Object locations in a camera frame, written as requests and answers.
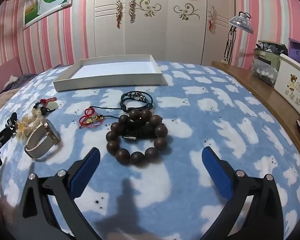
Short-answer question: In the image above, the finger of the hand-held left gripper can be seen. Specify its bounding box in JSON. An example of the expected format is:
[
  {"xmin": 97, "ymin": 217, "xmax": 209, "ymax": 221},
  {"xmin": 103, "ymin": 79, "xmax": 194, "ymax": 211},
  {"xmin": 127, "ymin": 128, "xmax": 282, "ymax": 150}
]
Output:
[{"xmin": 0, "ymin": 112, "xmax": 18, "ymax": 153}]

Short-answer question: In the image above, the brown wooden bead bracelet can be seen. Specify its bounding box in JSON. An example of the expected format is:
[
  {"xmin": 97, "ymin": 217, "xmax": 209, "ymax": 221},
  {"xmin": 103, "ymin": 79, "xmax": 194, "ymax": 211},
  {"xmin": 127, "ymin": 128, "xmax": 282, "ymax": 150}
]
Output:
[{"xmin": 105, "ymin": 109, "xmax": 168, "ymax": 165}]

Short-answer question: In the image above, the red cord gold charm bracelet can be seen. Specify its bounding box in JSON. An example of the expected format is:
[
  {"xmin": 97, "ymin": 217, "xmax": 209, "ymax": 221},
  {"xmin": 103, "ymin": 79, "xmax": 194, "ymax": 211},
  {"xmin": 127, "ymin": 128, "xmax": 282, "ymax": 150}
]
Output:
[{"xmin": 79, "ymin": 107, "xmax": 108, "ymax": 129}]

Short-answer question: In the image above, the white bear print box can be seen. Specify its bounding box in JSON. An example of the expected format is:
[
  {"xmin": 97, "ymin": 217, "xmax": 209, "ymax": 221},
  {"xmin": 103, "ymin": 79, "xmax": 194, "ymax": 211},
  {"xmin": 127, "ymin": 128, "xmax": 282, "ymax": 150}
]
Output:
[{"xmin": 274, "ymin": 53, "xmax": 300, "ymax": 117}]

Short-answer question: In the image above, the green fabric storage box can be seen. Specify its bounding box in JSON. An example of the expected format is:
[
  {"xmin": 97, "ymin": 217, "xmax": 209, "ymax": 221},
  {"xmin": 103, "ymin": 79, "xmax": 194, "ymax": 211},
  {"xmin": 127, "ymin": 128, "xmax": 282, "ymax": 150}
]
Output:
[{"xmin": 254, "ymin": 40, "xmax": 289, "ymax": 67}]

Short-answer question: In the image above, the purple blanket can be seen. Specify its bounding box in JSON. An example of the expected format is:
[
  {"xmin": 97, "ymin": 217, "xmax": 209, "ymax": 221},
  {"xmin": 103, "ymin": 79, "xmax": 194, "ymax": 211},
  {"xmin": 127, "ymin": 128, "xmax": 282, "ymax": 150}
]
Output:
[{"xmin": 0, "ymin": 74, "xmax": 38, "ymax": 118}]

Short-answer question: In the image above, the shell flower bracelet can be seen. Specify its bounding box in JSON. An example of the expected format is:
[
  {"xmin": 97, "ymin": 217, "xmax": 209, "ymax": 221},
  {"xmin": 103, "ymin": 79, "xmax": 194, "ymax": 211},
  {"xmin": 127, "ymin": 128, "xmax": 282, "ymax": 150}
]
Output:
[{"xmin": 16, "ymin": 107, "xmax": 47, "ymax": 145}]

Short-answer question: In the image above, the beige strap wristwatch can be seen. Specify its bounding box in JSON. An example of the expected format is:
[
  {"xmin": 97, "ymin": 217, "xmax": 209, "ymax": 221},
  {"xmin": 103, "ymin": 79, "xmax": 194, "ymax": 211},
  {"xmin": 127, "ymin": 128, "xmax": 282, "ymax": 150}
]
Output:
[{"xmin": 24, "ymin": 119, "xmax": 61, "ymax": 159}]

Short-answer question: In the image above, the black braided bracelet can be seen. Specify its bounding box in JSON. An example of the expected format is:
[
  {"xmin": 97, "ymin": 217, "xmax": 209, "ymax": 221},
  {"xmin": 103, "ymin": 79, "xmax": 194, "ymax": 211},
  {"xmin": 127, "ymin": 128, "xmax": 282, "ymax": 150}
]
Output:
[{"xmin": 120, "ymin": 119, "xmax": 157, "ymax": 140}]

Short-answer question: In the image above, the silver heat lamp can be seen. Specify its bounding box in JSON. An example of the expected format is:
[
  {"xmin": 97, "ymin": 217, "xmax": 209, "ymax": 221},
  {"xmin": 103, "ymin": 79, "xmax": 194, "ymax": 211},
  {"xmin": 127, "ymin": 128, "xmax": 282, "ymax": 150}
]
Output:
[{"xmin": 224, "ymin": 11, "xmax": 254, "ymax": 63}]

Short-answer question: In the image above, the teal braided cord bracelet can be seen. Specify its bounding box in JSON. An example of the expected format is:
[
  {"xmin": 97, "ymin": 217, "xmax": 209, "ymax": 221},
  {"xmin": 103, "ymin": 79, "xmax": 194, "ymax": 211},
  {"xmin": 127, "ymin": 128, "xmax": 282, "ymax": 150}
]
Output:
[{"xmin": 120, "ymin": 91, "xmax": 154, "ymax": 112}]

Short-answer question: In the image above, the purple box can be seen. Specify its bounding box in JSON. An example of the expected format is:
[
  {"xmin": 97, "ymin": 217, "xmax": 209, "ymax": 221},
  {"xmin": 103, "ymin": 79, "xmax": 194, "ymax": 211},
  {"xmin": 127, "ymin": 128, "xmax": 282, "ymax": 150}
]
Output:
[{"xmin": 287, "ymin": 38, "xmax": 300, "ymax": 58}]

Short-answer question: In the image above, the blue bear print blanket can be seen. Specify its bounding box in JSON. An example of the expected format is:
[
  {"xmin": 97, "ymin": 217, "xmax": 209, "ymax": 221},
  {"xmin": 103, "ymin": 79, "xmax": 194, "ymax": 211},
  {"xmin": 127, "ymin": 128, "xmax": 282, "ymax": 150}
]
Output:
[{"xmin": 0, "ymin": 60, "xmax": 300, "ymax": 240}]

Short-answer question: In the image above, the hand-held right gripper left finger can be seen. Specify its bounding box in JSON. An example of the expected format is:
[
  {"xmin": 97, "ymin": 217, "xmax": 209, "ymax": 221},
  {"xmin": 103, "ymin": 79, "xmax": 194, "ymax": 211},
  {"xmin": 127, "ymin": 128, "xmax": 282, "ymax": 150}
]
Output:
[{"xmin": 7, "ymin": 147, "xmax": 102, "ymax": 240}]

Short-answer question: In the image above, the clear plastic bag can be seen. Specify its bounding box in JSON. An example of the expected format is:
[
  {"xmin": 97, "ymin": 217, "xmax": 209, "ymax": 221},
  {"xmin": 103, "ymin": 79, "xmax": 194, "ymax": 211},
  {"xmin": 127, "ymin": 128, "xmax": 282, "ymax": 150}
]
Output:
[{"xmin": 251, "ymin": 57, "xmax": 279, "ymax": 87}]

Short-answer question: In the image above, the cream wardrobe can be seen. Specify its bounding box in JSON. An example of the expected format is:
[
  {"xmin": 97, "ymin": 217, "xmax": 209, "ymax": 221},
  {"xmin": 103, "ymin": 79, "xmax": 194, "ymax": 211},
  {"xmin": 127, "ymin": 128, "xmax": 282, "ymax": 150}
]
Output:
[{"xmin": 86, "ymin": 0, "xmax": 237, "ymax": 67}]

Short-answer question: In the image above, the white shallow tray box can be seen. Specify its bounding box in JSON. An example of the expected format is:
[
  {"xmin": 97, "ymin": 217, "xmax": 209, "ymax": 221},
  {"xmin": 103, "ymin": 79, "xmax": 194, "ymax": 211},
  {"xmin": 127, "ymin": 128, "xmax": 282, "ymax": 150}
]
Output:
[{"xmin": 53, "ymin": 54, "xmax": 163, "ymax": 92}]

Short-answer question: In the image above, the wooden bed board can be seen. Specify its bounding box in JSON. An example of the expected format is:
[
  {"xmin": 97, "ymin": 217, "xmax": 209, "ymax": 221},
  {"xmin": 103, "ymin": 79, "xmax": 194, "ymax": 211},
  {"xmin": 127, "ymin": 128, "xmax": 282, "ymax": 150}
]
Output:
[{"xmin": 211, "ymin": 60, "xmax": 300, "ymax": 165}]

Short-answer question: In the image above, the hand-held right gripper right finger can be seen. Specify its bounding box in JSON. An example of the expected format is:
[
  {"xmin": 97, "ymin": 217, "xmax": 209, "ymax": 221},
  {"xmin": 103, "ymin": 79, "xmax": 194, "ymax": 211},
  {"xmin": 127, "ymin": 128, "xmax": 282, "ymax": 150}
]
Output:
[{"xmin": 201, "ymin": 147, "xmax": 284, "ymax": 240}]

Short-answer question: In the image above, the framed wedding picture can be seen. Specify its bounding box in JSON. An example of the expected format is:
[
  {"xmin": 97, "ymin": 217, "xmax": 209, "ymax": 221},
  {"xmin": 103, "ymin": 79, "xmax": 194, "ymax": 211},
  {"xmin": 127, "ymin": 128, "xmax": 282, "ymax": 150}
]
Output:
[{"xmin": 22, "ymin": 0, "xmax": 74, "ymax": 28}]

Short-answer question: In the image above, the red knot orange pendant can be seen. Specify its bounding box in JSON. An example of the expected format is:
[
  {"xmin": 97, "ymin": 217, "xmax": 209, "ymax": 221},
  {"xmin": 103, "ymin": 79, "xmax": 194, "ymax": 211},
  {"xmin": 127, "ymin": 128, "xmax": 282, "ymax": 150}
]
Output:
[{"xmin": 40, "ymin": 96, "xmax": 57, "ymax": 105}]

